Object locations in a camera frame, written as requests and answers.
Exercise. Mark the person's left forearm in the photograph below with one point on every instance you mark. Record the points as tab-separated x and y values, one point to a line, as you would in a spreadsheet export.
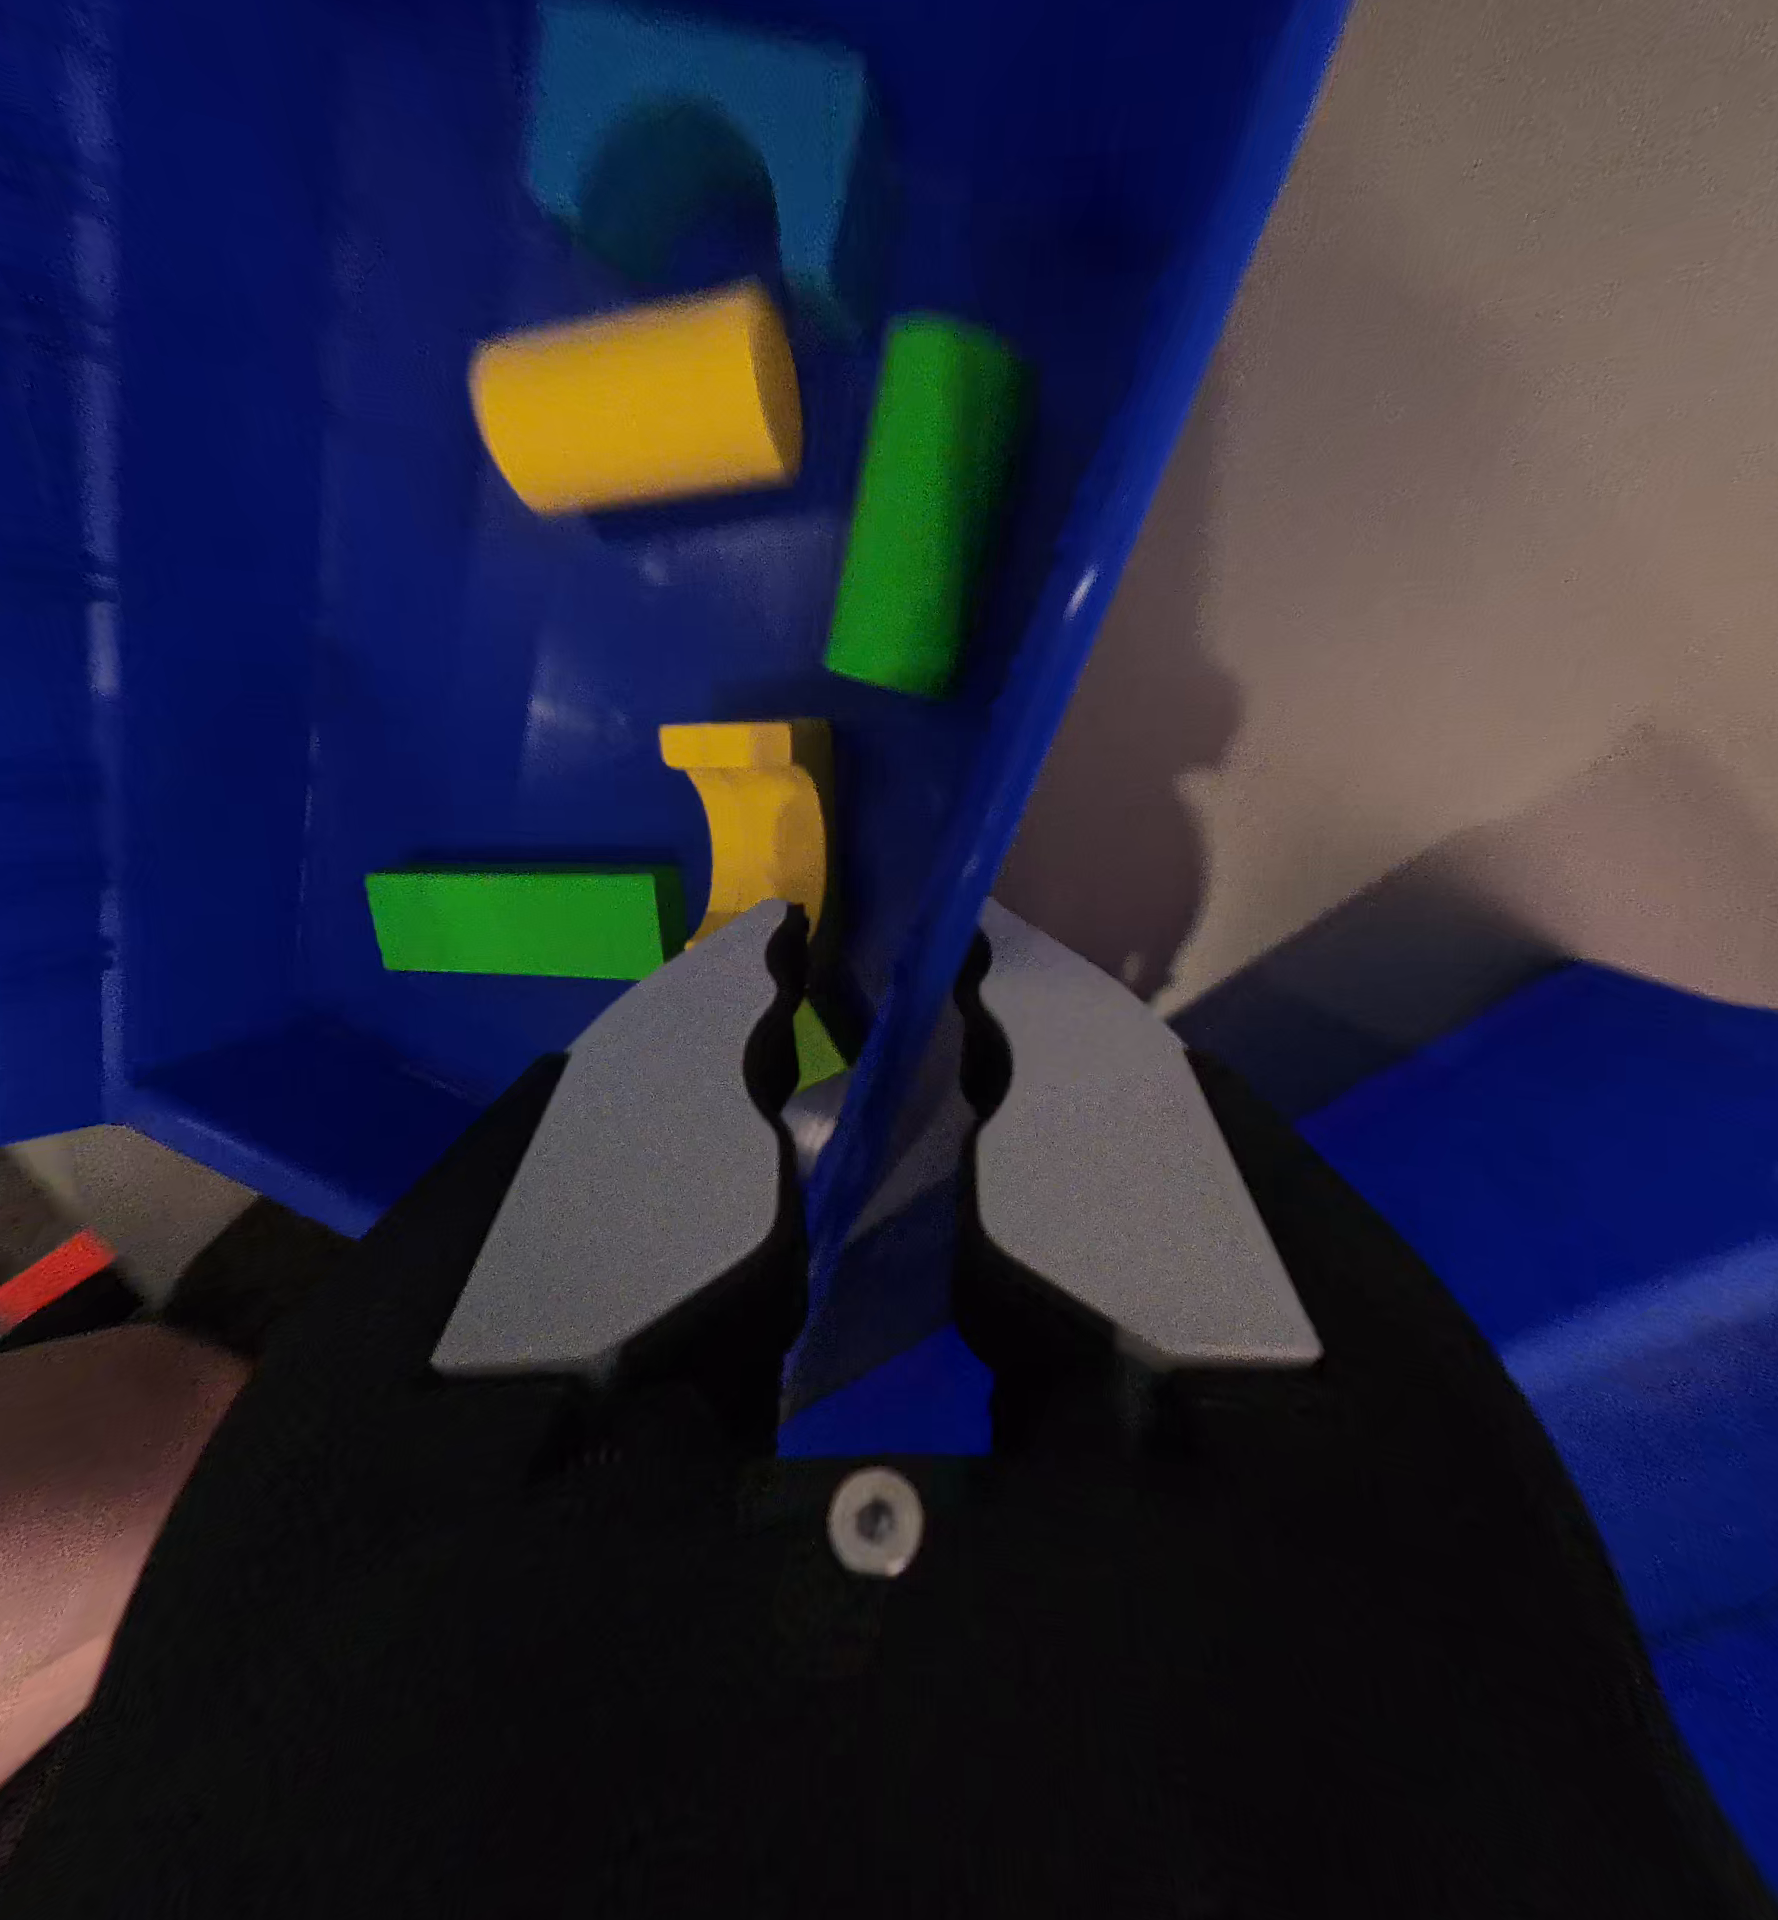
35	1500

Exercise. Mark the blue arch block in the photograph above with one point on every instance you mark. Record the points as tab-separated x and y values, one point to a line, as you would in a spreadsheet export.
678	60

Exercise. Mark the blue plastic bin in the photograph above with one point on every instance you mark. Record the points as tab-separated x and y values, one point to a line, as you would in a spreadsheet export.
1654	1425
229	601

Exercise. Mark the green wooden block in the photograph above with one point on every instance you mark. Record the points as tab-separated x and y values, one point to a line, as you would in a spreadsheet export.
817	1050
514	923

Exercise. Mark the yellow arch block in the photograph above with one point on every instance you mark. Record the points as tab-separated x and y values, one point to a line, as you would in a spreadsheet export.
762	840

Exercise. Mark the yellow cylinder block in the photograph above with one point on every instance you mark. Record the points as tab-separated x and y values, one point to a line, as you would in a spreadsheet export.
634	398

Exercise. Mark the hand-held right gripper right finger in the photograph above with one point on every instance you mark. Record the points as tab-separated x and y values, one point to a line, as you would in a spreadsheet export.
1128	1201

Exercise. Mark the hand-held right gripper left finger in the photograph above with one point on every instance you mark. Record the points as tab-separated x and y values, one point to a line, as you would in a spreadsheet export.
618	1201

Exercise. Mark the green cylinder block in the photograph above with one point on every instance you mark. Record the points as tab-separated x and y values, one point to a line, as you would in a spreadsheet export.
918	511

